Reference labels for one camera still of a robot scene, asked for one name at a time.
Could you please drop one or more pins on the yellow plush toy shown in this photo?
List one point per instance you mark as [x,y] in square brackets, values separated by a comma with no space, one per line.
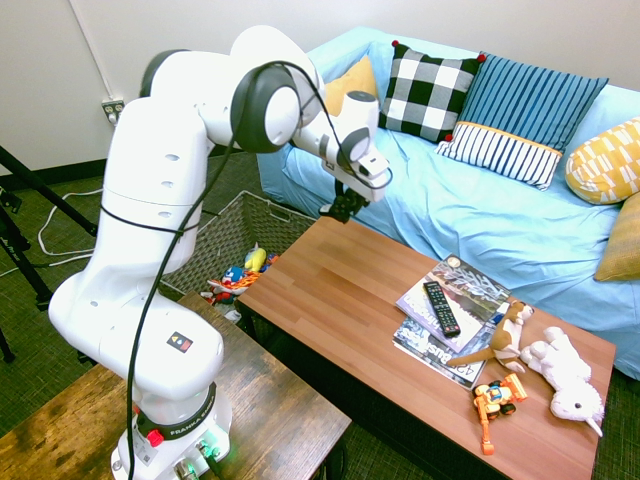
[255,259]

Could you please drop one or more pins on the sofa with light blue cover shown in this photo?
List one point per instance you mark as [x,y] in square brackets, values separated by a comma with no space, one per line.
[475,220]

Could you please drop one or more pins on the rustic brown wood table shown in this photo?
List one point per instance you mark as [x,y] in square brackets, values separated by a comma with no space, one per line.
[280,400]

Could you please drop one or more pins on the brown kangaroo plush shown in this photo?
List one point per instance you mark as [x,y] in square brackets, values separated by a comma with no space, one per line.
[507,335]

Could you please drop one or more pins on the yellow white patterned pillow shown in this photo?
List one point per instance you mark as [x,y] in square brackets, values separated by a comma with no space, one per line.
[605,162]

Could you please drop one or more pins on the dark blue striped pillow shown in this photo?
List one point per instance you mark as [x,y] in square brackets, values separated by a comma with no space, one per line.
[530,100]

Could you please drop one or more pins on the grey wicker basket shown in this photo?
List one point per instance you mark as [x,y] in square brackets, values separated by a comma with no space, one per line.
[240,220]

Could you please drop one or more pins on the blue superhero plush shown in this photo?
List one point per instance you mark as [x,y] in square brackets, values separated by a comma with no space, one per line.
[232,277]

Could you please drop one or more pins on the black white checked pillow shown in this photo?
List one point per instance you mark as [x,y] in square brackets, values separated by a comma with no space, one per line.
[425,90]

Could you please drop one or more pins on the black gamepad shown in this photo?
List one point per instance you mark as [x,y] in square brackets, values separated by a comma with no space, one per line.
[344,211]

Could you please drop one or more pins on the business magazine with white lettering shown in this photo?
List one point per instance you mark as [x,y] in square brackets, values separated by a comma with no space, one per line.
[425,352]

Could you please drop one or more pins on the white wall conduit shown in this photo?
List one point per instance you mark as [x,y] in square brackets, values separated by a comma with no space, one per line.
[92,55]

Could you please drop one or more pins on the white unicorn plush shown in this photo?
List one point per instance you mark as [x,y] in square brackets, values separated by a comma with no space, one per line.
[565,380]

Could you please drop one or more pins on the magazine with landscape cover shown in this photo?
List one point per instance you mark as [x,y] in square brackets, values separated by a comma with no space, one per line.
[472,287]

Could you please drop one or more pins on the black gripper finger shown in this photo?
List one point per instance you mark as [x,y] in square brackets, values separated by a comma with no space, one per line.
[339,189]
[361,201]

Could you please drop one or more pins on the white navy striped pillow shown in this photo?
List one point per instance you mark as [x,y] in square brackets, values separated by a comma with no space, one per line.
[500,152]

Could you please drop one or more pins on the white wall outlet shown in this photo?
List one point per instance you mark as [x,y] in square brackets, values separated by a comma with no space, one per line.
[112,111]

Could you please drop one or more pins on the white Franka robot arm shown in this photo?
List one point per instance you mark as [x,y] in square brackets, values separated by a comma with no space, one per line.
[150,200]

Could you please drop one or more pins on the plain yellow pillow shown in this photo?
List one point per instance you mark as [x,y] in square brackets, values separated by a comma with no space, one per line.
[357,80]

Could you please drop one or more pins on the black TV remote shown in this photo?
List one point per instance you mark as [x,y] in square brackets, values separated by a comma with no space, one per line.
[441,307]

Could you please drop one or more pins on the reddish wood coffee table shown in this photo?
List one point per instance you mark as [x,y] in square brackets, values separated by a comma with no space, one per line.
[360,300]

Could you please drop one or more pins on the mustard textured pillow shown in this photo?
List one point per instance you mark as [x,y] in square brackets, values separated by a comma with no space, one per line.
[622,240]

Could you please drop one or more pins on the orange toy excavator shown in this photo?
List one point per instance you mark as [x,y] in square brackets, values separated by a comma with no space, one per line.
[495,397]

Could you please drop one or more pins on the orange flame pattern plush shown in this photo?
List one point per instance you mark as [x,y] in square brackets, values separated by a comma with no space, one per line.
[240,286]

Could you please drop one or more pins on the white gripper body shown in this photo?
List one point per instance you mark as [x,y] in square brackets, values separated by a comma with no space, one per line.
[367,187]

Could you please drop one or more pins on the black camera tripod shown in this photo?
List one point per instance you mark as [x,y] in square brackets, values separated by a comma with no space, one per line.
[30,180]

